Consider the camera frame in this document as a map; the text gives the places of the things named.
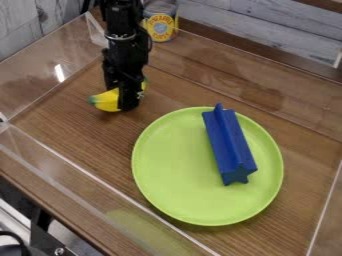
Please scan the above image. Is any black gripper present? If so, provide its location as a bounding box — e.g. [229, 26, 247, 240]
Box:
[101, 33, 150, 111]

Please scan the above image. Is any yellow toy banana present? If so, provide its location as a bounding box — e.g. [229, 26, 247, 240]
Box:
[88, 78, 148, 112]

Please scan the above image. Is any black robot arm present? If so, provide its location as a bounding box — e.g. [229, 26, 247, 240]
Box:
[90, 0, 150, 112]

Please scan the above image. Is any green round plate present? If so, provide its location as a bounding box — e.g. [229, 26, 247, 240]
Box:
[130, 107, 284, 226]

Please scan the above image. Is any yellow labelled tin can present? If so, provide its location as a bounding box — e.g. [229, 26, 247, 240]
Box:
[142, 0, 178, 43]

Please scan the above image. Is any clear acrylic corner bracket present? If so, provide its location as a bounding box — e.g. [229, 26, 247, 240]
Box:
[85, 12, 108, 50]

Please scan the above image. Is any clear acrylic front wall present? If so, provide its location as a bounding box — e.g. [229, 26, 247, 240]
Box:
[0, 118, 220, 256]

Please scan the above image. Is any black metal table bracket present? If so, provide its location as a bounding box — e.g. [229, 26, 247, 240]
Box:
[29, 230, 76, 256]

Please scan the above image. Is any black cable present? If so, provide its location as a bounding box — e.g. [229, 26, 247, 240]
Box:
[0, 231, 34, 256]

